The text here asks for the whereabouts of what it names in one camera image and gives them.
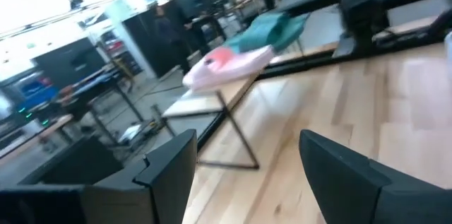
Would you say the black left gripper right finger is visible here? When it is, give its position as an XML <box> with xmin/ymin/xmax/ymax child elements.
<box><xmin>299</xmin><ymin>129</ymin><xmax>452</xmax><ymax>224</ymax></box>

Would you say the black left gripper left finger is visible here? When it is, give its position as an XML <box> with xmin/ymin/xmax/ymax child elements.
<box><xmin>0</xmin><ymin>128</ymin><xmax>198</xmax><ymax>224</ymax></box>

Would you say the pink rubber slide sandal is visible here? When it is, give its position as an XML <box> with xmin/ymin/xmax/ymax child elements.
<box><xmin>182</xmin><ymin>45</ymin><xmax>276</xmax><ymax>91</ymax></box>

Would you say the person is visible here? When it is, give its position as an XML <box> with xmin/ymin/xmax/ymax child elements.
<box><xmin>150</xmin><ymin>4</ymin><xmax>185</xmax><ymax>73</ymax></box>

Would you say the wooden shelf with black frame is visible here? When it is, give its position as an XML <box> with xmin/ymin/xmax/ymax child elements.
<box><xmin>161</xmin><ymin>41</ymin><xmax>340</xmax><ymax>171</ymax></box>

